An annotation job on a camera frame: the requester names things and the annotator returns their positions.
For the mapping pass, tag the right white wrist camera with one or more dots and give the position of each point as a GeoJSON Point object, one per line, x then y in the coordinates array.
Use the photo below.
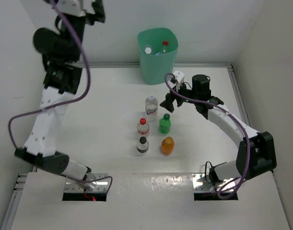
{"type": "Point", "coordinates": [177, 80]}

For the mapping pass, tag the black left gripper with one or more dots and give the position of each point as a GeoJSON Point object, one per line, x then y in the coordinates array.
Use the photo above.
{"type": "Point", "coordinates": [98, 8]}

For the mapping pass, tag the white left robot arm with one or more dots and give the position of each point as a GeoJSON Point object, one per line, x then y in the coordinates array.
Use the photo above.
{"type": "Point", "coordinates": [60, 86]}

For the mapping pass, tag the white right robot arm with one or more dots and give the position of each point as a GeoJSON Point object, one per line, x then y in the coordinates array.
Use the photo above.
{"type": "Point", "coordinates": [256, 150]}

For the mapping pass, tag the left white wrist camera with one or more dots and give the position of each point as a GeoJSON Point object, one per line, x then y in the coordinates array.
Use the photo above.
{"type": "Point", "coordinates": [71, 7]}

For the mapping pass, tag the aluminium rail left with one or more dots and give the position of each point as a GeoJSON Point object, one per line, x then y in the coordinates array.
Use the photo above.
{"type": "Point", "coordinates": [14, 202]}

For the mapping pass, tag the clear bottle colourful label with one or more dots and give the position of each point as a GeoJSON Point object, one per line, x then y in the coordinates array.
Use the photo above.
{"type": "Point", "coordinates": [151, 108]}

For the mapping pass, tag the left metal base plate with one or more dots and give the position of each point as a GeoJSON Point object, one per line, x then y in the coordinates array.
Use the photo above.
{"type": "Point", "coordinates": [100, 184]}

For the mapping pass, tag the green soda bottle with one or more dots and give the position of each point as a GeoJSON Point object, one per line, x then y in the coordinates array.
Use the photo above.
{"type": "Point", "coordinates": [165, 124]}

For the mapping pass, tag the metal base plate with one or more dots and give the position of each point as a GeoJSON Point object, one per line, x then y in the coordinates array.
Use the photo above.
{"type": "Point", "coordinates": [100, 184]}
{"type": "Point", "coordinates": [201, 184]}

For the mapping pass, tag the Aquafina bottle white cap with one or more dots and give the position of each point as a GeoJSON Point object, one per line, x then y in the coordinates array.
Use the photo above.
{"type": "Point", "coordinates": [148, 50]}

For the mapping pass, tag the small red-cap cola bottle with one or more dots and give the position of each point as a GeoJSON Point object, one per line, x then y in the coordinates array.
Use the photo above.
{"type": "Point", "coordinates": [143, 127]}

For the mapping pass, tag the large red-cap cola bottle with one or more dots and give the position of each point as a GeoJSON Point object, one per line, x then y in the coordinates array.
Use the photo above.
{"type": "Point", "coordinates": [164, 49]}

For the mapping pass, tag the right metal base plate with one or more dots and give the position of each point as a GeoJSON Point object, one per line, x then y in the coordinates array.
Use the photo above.
{"type": "Point", "coordinates": [201, 184]}

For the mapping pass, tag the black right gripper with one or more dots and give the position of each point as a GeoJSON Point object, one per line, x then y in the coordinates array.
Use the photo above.
{"type": "Point", "coordinates": [168, 103]}

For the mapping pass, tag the green plastic bin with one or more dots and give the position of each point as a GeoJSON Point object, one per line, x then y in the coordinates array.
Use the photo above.
{"type": "Point", "coordinates": [154, 68]}

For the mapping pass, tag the black-cap black-label bottle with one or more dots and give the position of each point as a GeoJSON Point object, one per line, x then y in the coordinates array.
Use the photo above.
{"type": "Point", "coordinates": [142, 146]}

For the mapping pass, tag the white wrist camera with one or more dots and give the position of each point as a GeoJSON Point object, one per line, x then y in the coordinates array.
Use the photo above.
{"type": "Point", "coordinates": [71, 7]}
{"type": "Point", "coordinates": [177, 80]}

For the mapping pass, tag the orange juice bottle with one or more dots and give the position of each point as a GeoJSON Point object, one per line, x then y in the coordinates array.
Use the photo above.
{"type": "Point", "coordinates": [167, 146]}

